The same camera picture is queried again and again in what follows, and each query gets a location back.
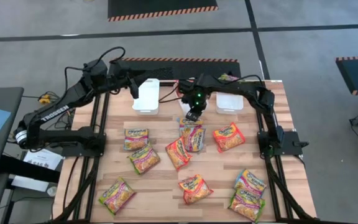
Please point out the clear plastic cup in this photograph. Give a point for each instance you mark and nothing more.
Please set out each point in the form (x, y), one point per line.
(51, 191)

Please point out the white paper sheet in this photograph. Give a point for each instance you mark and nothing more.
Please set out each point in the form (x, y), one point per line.
(30, 184)

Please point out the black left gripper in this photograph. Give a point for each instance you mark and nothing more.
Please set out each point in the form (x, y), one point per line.
(123, 73)

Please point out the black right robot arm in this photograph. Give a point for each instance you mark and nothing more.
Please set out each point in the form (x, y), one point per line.
(235, 87)

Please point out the black aluminium table frame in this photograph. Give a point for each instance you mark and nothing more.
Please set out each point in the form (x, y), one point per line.
(166, 83)

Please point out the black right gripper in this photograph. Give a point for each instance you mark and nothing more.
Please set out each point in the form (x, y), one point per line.
(193, 99)

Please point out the grey desk top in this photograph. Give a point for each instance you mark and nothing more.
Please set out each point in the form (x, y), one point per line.
(11, 102)

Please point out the white plastic bin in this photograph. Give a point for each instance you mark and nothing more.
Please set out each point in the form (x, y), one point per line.
(183, 109)
(148, 96)
(228, 104)

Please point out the yellow power plug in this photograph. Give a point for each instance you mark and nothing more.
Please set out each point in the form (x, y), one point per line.
(44, 99)

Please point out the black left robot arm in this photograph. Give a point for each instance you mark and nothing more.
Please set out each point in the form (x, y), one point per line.
(73, 93)

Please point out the black desk crossbar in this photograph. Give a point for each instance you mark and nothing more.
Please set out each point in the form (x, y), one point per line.
(26, 169)

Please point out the white printed paper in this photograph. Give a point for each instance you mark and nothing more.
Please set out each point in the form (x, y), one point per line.
(47, 158)

